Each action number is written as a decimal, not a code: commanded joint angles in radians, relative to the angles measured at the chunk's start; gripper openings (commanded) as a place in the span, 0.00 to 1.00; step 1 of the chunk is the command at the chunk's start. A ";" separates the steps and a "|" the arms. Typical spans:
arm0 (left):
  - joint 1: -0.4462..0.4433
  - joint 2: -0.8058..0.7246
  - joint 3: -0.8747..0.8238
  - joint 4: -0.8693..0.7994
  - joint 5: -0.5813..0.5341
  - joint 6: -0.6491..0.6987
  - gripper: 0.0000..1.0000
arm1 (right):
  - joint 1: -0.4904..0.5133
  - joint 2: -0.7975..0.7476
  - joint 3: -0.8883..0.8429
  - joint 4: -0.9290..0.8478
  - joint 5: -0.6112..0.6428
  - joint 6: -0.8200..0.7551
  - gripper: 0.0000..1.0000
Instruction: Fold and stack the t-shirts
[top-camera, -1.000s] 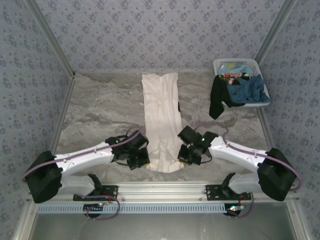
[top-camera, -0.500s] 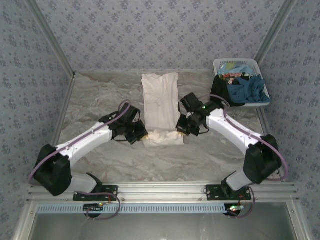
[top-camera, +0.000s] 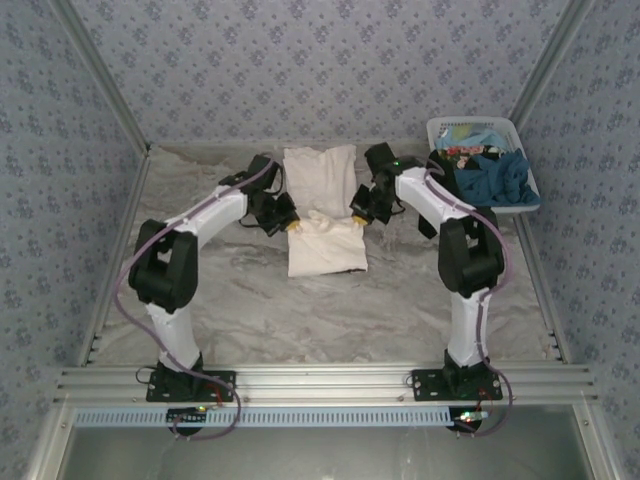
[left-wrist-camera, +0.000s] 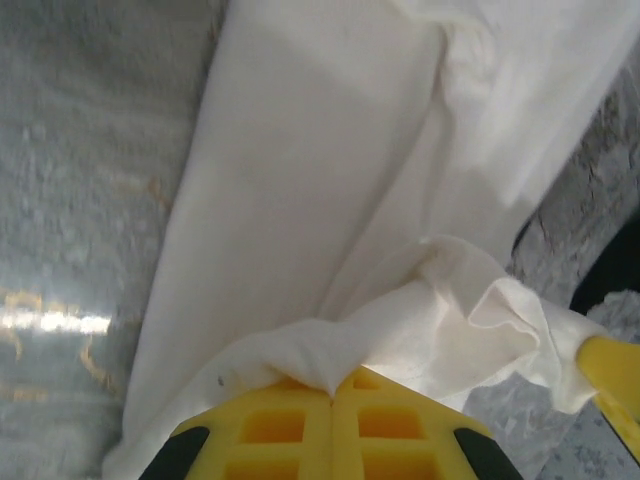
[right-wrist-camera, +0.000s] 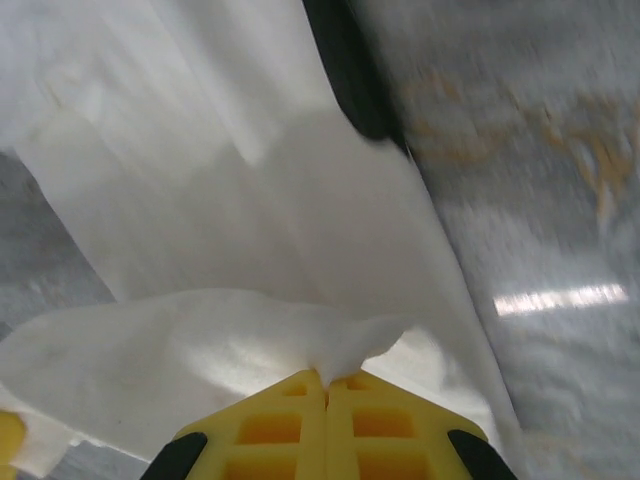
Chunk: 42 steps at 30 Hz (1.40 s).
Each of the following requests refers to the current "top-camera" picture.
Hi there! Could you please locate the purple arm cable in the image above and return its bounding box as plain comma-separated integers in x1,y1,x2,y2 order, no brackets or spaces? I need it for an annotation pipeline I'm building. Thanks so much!
422,167,515,439
114,158,243,442

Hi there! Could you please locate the white t-shirt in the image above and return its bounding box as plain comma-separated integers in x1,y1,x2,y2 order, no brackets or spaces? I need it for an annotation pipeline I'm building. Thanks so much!
286,208,370,279
281,143,359,220

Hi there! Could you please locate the small black controller board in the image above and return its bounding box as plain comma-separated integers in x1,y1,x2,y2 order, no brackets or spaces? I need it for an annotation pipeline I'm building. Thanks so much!
451,406,490,432
166,406,210,432

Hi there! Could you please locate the aluminium side frame rail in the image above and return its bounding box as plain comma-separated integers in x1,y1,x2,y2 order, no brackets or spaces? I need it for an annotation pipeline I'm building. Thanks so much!
514,212,572,365
76,146,153,367

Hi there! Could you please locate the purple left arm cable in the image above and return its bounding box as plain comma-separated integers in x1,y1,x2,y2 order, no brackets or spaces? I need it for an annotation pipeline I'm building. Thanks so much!
114,158,243,442

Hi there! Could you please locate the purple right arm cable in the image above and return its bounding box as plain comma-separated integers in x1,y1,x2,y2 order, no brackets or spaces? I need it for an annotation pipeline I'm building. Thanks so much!
422,167,515,439

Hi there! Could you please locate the black floral garment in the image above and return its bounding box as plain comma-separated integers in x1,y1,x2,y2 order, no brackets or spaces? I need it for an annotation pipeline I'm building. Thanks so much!
427,143,490,199

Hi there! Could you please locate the blue t-shirt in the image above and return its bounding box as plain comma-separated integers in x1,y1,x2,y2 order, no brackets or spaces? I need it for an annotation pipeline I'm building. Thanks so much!
455,148,543,209

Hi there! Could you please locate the slotted white cable duct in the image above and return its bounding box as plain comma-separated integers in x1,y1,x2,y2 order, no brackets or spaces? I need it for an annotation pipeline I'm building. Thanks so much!
73,405,502,430

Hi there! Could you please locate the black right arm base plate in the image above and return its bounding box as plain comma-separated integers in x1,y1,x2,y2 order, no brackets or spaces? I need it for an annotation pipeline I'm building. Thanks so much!
410,368,504,402

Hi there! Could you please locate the aluminium corner frame post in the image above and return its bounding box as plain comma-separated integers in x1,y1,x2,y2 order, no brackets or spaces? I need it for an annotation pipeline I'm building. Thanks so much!
508,0,597,132
48,0,153,154

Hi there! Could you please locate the white plastic laundry basket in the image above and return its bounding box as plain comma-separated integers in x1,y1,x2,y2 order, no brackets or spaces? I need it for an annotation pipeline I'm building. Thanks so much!
425,116,543,215

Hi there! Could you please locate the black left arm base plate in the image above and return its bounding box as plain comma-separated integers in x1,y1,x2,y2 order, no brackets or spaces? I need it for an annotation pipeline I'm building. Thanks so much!
145,367,238,403

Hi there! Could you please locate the light teal garment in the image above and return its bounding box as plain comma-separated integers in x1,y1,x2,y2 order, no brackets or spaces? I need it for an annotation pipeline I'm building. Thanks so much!
436,123,503,152

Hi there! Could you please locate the aluminium mounting rail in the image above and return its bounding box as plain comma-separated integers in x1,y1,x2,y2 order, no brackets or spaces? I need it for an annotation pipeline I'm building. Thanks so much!
51,363,599,405

